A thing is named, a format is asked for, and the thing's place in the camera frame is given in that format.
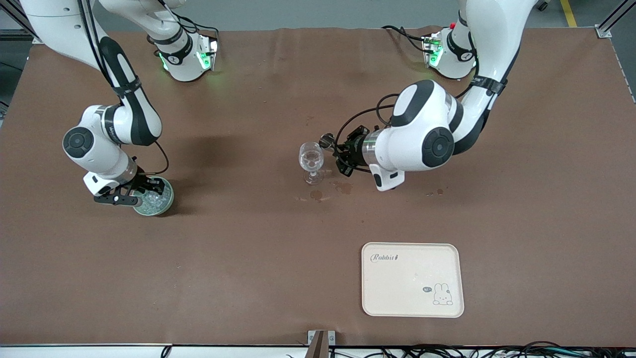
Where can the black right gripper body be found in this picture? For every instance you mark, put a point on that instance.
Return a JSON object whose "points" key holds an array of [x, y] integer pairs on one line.
{"points": [[144, 183]]}

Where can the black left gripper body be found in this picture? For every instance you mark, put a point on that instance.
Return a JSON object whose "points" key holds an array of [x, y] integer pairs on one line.
{"points": [[356, 148]]}

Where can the metal jigger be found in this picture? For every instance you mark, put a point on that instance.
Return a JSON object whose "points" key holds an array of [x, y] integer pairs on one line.
{"points": [[326, 140]]}

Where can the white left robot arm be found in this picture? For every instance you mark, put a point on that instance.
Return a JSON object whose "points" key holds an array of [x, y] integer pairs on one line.
{"points": [[397, 146]]}

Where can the clear ice cubes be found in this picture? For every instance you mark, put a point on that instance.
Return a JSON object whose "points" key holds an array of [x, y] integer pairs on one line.
{"points": [[156, 200]]}

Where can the clear wine glass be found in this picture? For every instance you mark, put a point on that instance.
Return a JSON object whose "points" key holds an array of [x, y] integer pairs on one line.
{"points": [[311, 156]]}

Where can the green ceramic bowl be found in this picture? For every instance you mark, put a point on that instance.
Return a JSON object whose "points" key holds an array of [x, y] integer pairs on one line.
{"points": [[151, 213]]}

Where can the brown table cover sheet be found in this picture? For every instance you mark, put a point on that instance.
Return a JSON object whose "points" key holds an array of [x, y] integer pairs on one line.
{"points": [[248, 273]]}

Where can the cream rabbit print tray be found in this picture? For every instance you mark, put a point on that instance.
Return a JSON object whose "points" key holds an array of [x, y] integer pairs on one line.
{"points": [[407, 283]]}

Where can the black caster wheel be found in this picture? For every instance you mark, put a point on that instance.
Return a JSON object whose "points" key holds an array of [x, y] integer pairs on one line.
{"points": [[542, 5]]}

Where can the grey metal bracket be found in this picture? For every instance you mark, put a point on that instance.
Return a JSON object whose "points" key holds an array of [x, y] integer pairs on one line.
{"points": [[332, 338]]}

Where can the brown vertical post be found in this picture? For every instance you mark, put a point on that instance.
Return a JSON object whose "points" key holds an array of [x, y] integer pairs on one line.
{"points": [[317, 349]]}

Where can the aluminium frame post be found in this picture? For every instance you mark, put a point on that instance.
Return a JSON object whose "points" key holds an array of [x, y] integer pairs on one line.
{"points": [[603, 31], [15, 35]]}

